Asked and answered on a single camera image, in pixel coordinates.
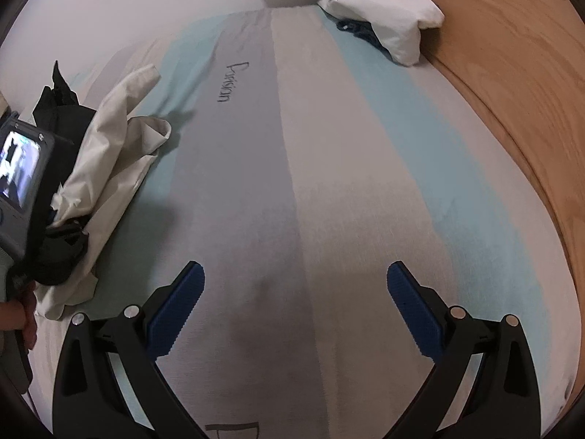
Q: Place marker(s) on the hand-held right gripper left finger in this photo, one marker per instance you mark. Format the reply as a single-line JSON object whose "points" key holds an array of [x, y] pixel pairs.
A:
{"points": [[176, 311]]}

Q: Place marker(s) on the black and white hooded jacket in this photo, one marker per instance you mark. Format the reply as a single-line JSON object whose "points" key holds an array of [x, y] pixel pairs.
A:
{"points": [[114, 146]]}

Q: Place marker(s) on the striped bed sheet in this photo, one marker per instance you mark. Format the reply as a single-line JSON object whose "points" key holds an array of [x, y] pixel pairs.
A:
{"points": [[342, 192]]}

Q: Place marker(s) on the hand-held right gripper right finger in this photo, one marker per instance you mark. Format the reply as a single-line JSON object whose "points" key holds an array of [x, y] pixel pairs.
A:
{"points": [[413, 311]]}

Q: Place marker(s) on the white plastic bag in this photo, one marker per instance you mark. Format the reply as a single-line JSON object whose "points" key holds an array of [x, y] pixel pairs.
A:
{"points": [[393, 13]]}

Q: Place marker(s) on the person's left hand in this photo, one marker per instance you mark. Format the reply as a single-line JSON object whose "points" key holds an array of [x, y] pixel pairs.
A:
{"points": [[23, 315]]}

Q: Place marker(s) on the dark blue denim garment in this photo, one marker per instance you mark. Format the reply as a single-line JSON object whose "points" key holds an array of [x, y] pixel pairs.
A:
{"points": [[361, 31]]}

